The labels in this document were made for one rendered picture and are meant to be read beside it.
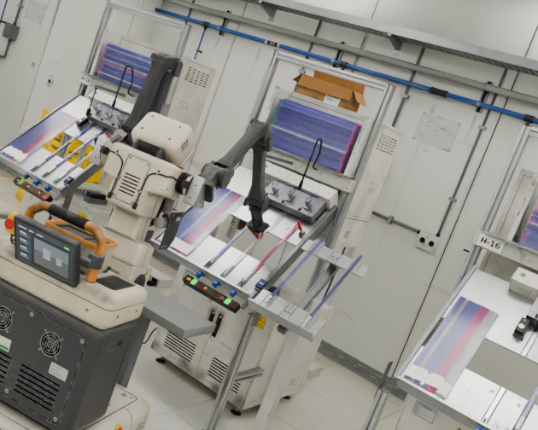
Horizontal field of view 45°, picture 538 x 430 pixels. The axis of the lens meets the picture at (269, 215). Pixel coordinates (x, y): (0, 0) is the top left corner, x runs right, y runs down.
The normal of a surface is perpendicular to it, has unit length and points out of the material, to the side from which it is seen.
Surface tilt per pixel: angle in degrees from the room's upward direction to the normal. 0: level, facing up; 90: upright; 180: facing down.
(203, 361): 90
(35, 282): 90
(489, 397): 44
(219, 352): 90
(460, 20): 90
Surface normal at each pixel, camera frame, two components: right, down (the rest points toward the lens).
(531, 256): -0.52, -0.07
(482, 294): -0.12, -0.72
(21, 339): -0.32, 0.02
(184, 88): 0.78, 0.36
